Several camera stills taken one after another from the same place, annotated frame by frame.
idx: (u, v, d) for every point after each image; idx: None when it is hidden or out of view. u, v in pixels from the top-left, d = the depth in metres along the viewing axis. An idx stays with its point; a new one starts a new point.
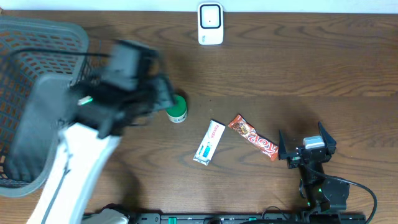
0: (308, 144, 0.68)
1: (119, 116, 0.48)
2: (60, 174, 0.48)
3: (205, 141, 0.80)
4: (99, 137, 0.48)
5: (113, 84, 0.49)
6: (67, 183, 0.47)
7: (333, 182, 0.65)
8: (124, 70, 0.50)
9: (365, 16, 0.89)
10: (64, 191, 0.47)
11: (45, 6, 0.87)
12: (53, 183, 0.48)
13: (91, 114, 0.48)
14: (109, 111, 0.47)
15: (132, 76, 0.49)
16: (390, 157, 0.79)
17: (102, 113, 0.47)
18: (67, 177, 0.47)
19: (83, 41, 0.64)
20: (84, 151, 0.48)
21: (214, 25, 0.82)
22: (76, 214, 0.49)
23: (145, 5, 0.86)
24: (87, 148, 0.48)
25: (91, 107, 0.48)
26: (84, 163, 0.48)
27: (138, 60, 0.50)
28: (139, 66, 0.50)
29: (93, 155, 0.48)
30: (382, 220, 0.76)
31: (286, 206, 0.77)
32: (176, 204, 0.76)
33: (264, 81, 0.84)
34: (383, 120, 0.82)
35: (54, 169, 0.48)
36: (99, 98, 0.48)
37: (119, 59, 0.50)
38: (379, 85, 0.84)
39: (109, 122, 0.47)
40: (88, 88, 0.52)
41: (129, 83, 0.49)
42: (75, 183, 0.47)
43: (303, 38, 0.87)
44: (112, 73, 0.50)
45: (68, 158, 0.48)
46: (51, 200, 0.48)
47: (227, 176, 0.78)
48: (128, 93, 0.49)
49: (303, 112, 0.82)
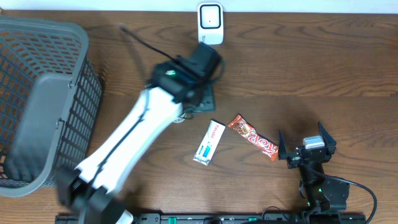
0: (308, 144, 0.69)
1: (188, 94, 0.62)
2: (135, 119, 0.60)
3: (205, 141, 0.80)
4: (175, 101, 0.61)
5: (188, 69, 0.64)
6: (138, 130, 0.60)
7: (333, 182, 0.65)
8: (197, 63, 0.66)
9: (365, 16, 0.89)
10: (132, 135, 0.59)
11: (46, 6, 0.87)
12: (127, 127, 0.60)
13: (169, 84, 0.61)
14: (181, 87, 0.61)
15: (203, 70, 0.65)
16: (390, 157, 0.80)
17: (176, 88, 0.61)
18: (140, 124, 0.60)
19: (84, 42, 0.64)
20: (160, 106, 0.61)
21: (214, 25, 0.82)
22: (132, 161, 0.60)
23: (145, 5, 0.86)
24: (161, 109, 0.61)
25: (173, 78, 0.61)
26: (157, 116, 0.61)
27: (211, 61, 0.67)
28: (208, 64, 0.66)
29: (163, 116, 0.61)
30: (382, 219, 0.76)
31: (286, 206, 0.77)
32: (176, 204, 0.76)
33: (264, 81, 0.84)
34: (383, 119, 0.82)
35: (130, 117, 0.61)
36: (181, 75, 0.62)
37: (198, 54, 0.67)
38: (379, 85, 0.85)
39: (184, 93, 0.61)
40: (168, 66, 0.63)
41: (200, 72, 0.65)
42: (143, 134, 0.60)
43: (303, 38, 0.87)
44: (193, 61, 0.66)
45: (144, 111, 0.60)
46: (120, 140, 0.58)
47: (227, 176, 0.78)
48: (198, 78, 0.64)
49: (303, 112, 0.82)
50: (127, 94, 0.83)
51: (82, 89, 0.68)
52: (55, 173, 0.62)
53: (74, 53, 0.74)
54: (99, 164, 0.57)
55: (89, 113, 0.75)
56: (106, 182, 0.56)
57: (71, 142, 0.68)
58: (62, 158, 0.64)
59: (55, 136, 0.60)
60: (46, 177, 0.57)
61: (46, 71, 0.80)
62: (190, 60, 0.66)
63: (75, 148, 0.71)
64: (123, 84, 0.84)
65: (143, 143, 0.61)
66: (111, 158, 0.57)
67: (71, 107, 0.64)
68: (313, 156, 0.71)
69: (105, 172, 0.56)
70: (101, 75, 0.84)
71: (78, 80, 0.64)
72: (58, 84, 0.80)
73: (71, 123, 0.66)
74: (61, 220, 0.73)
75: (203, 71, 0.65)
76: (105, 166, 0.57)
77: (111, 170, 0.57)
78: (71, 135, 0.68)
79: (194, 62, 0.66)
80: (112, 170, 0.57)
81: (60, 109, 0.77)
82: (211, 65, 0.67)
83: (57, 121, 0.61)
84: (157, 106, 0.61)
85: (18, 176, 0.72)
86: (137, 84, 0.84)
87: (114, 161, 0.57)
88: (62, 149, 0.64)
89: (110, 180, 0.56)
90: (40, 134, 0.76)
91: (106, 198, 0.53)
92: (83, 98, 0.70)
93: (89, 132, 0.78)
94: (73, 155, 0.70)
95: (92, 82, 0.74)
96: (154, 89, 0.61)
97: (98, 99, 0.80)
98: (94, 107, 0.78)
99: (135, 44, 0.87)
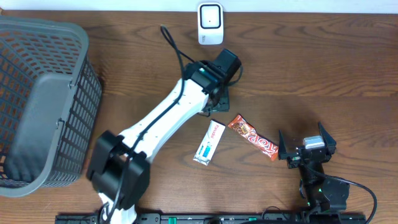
0: (308, 144, 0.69)
1: (213, 91, 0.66)
2: (170, 101, 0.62)
3: (205, 141, 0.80)
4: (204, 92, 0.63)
5: (215, 69, 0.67)
6: (173, 111, 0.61)
7: (333, 182, 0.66)
8: (221, 66, 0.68)
9: (365, 16, 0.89)
10: (168, 116, 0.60)
11: (46, 6, 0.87)
12: (164, 107, 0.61)
13: (198, 80, 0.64)
14: (209, 84, 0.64)
15: (226, 72, 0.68)
16: (390, 157, 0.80)
17: (205, 84, 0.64)
18: (175, 106, 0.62)
19: (84, 42, 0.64)
20: (194, 93, 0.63)
21: (214, 25, 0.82)
22: (165, 139, 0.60)
23: (145, 5, 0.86)
24: (196, 95, 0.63)
25: (202, 75, 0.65)
26: (191, 100, 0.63)
27: (232, 66, 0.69)
28: (231, 67, 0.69)
29: (196, 101, 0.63)
30: (382, 219, 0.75)
31: (286, 206, 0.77)
32: (177, 204, 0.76)
33: (264, 81, 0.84)
34: (383, 119, 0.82)
35: (166, 101, 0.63)
36: (210, 73, 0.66)
37: (221, 58, 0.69)
38: (379, 85, 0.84)
39: (211, 87, 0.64)
40: (198, 65, 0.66)
41: (223, 73, 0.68)
42: (178, 115, 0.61)
43: (303, 38, 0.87)
44: (218, 62, 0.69)
45: (180, 95, 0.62)
46: (158, 117, 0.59)
47: (227, 176, 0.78)
48: (223, 78, 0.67)
49: (303, 112, 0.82)
50: (127, 94, 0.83)
51: (82, 89, 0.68)
52: (55, 173, 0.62)
53: (74, 53, 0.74)
54: (139, 134, 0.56)
55: (89, 113, 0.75)
56: (145, 151, 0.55)
57: (71, 142, 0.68)
58: (62, 158, 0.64)
59: (55, 136, 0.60)
60: (46, 177, 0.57)
61: (46, 72, 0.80)
62: (215, 61, 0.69)
63: (76, 148, 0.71)
64: (123, 84, 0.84)
65: (175, 126, 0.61)
66: (148, 131, 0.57)
67: (71, 107, 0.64)
68: (313, 157, 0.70)
69: (144, 141, 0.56)
70: (101, 75, 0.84)
71: (78, 81, 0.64)
72: (58, 84, 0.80)
73: (71, 124, 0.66)
74: (61, 220, 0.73)
75: (225, 73, 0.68)
76: (145, 136, 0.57)
77: (149, 140, 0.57)
78: (71, 135, 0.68)
79: (219, 64, 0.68)
80: (150, 141, 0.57)
81: (60, 109, 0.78)
82: (232, 69, 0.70)
83: (56, 121, 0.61)
84: (189, 94, 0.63)
85: (18, 176, 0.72)
86: (137, 84, 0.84)
87: (152, 134, 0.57)
88: (62, 149, 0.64)
89: (148, 149, 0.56)
90: (40, 134, 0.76)
91: (142, 164, 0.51)
92: (83, 98, 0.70)
93: (89, 132, 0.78)
94: (73, 155, 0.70)
95: (92, 82, 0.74)
96: (188, 81, 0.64)
97: (98, 99, 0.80)
98: (94, 107, 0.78)
99: (135, 44, 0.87)
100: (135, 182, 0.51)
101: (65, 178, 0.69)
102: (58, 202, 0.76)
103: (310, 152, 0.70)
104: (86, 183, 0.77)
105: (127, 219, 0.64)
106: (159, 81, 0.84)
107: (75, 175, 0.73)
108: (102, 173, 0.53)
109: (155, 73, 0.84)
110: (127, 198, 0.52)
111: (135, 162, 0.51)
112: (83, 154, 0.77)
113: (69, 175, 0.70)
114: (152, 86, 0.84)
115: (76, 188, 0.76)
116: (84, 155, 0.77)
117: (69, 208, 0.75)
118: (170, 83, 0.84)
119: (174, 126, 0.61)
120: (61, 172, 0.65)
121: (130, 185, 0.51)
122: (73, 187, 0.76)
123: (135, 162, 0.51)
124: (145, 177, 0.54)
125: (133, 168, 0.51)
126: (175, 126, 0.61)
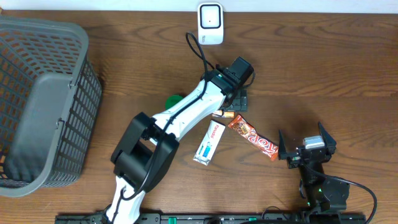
0: (309, 144, 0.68)
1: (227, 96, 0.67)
2: (195, 96, 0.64)
3: (205, 141, 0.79)
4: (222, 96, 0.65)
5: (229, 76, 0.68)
6: (198, 104, 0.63)
7: (333, 182, 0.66)
8: (235, 73, 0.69)
9: (365, 16, 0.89)
10: (194, 106, 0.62)
11: (46, 6, 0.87)
12: (189, 100, 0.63)
13: (215, 85, 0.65)
14: (225, 88, 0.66)
15: (239, 79, 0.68)
16: (390, 157, 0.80)
17: (222, 88, 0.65)
18: (199, 100, 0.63)
19: (84, 43, 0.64)
20: (215, 91, 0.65)
21: (214, 25, 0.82)
22: (188, 127, 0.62)
23: (145, 5, 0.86)
24: (216, 94, 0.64)
25: (218, 81, 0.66)
26: (212, 97, 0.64)
27: (245, 73, 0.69)
28: (245, 73, 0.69)
29: (217, 99, 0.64)
30: (381, 219, 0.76)
31: (286, 206, 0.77)
32: (177, 204, 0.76)
33: (264, 81, 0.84)
34: (383, 120, 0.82)
35: (191, 94, 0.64)
36: (226, 80, 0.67)
37: (236, 65, 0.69)
38: (379, 85, 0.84)
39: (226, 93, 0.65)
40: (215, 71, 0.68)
41: (237, 81, 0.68)
42: (202, 108, 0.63)
43: (303, 38, 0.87)
44: (233, 68, 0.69)
45: (204, 91, 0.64)
46: (185, 107, 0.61)
47: (226, 176, 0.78)
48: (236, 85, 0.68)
49: (303, 112, 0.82)
50: (127, 94, 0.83)
51: (82, 89, 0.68)
52: (55, 173, 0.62)
53: (74, 53, 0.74)
54: (168, 118, 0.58)
55: (89, 113, 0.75)
56: (174, 134, 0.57)
57: (71, 142, 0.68)
58: (62, 158, 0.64)
59: (55, 136, 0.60)
60: (46, 177, 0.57)
61: (46, 71, 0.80)
62: (230, 68, 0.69)
63: (75, 148, 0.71)
64: (123, 84, 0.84)
65: (197, 117, 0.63)
66: (177, 118, 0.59)
67: (71, 106, 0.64)
68: (314, 157, 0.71)
69: (173, 126, 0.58)
70: (101, 74, 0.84)
71: (78, 81, 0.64)
72: (58, 84, 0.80)
73: (71, 124, 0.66)
74: (62, 220, 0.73)
75: (238, 81, 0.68)
76: (174, 122, 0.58)
77: (178, 126, 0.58)
78: (71, 135, 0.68)
79: (233, 70, 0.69)
80: (178, 127, 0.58)
81: (60, 109, 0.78)
82: (245, 76, 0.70)
83: (57, 121, 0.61)
84: (212, 91, 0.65)
85: (18, 176, 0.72)
86: (137, 84, 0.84)
87: (180, 120, 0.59)
88: (62, 149, 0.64)
89: (176, 132, 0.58)
90: (40, 134, 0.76)
91: (173, 144, 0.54)
92: (83, 98, 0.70)
93: (90, 132, 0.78)
94: (73, 155, 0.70)
95: (92, 82, 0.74)
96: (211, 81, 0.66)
97: (98, 99, 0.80)
98: (94, 107, 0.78)
99: (135, 44, 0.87)
100: (165, 161, 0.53)
101: (65, 178, 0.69)
102: (58, 202, 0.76)
103: (310, 152, 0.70)
104: (87, 183, 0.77)
105: (132, 217, 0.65)
106: (160, 81, 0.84)
107: (74, 175, 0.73)
108: (130, 154, 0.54)
109: (156, 73, 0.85)
110: (153, 179, 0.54)
111: (166, 142, 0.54)
112: (83, 155, 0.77)
113: (69, 175, 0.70)
114: (153, 86, 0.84)
115: (76, 188, 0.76)
116: (84, 155, 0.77)
117: (69, 208, 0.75)
118: (170, 83, 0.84)
119: (196, 118, 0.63)
120: (61, 172, 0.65)
121: (160, 164, 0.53)
122: (73, 187, 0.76)
123: (167, 141, 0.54)
124: (170, 159, 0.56)
125: (164, 147, 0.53)
126: (197, 117, 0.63)
